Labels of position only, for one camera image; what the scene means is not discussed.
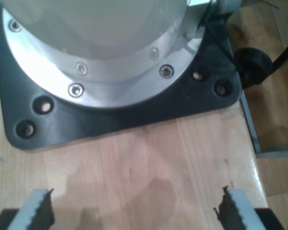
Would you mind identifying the thick black power cable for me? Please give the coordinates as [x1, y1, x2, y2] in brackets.
[234, 31, 288, 89]

